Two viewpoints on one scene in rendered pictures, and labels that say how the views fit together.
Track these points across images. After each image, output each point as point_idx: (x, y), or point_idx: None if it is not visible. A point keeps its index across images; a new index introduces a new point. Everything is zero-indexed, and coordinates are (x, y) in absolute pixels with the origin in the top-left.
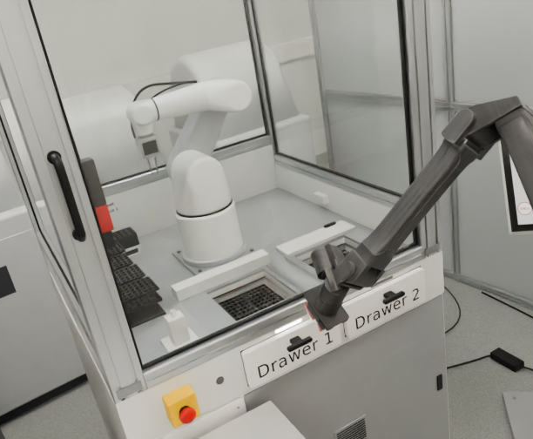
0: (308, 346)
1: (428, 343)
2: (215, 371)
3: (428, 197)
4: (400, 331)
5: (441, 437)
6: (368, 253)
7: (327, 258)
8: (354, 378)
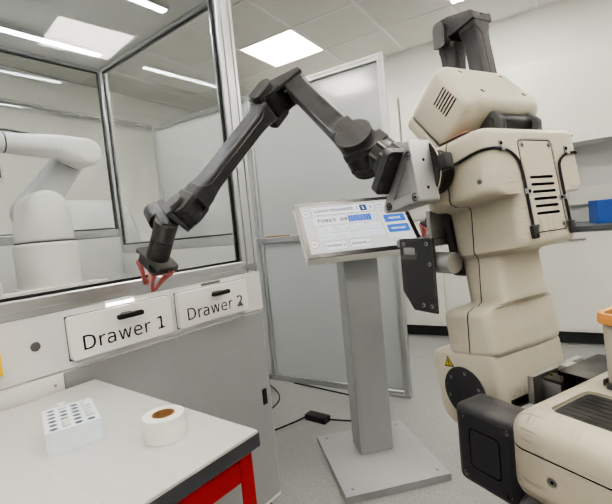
0: (140, 325)
1: (253, 354)
2: (30, 334)
3: (241, 141)
4: (228, 336)
5: (270, 457)
6: (194, 185)
7: (159, 207)
8: (186, 375)
